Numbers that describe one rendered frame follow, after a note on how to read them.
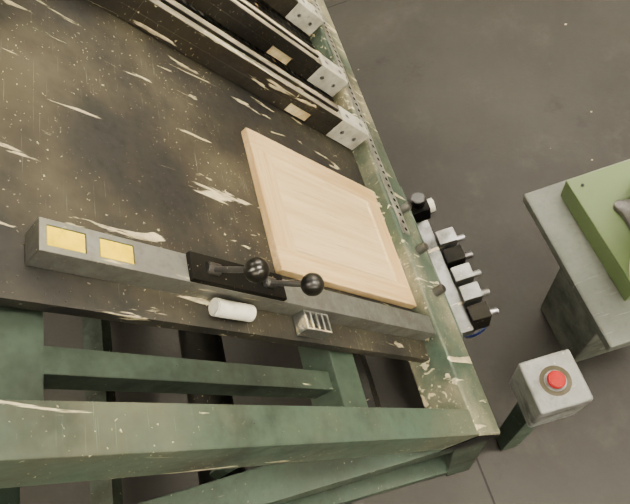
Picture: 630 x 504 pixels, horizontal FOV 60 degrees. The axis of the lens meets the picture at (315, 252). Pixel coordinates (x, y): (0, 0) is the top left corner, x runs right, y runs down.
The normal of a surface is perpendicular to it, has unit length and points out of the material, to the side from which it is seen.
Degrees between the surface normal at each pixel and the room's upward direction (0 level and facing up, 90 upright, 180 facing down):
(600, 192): 1
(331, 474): 0
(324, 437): 58
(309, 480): 0
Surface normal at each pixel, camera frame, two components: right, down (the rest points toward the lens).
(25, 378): 0.71, -0.50
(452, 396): -0.66, -0.22
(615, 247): -0.18, -0.47
